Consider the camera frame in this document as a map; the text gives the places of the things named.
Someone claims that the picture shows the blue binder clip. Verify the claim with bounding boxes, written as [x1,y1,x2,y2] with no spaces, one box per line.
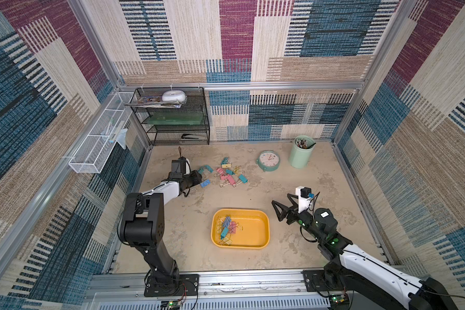
[222,216,231,229]
[200,180,211,188]

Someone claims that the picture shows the yellow plastic storage box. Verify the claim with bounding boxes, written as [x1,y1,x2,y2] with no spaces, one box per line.
[211,209,270,249]

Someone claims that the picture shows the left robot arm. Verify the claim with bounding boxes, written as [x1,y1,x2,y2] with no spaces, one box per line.
[118,156,202,298]

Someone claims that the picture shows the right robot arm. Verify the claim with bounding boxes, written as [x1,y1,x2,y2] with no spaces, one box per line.
[271,194,457,309]

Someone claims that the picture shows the mint green pen holder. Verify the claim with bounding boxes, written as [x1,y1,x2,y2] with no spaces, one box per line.
[289,135,316,169]

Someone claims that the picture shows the mint green alarm clock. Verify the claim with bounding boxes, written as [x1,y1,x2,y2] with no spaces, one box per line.
[256,150,280,172]

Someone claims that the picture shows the pens in holder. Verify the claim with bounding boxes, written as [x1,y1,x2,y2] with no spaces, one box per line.
[294,138,309,149]

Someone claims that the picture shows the light blue cloth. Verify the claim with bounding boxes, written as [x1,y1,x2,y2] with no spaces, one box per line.
[116,129,128,149]

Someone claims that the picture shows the magazines on shelf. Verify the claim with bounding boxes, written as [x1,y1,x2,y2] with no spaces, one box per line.
[124,96,187,109]

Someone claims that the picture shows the white round device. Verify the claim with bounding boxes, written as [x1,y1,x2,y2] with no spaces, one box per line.
[161,90,187,103]

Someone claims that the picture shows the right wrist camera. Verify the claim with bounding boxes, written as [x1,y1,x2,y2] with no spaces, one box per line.
[295,186,315,213]

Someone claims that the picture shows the black wire mesh shelf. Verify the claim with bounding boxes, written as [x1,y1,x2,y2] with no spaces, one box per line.
[129,87,210,147]

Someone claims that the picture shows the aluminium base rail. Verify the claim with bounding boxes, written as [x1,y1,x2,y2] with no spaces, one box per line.
[83,267,408,310]

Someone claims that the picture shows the white wire mesh basket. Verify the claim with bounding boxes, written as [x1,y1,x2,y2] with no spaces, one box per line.
[69,92,133,174]

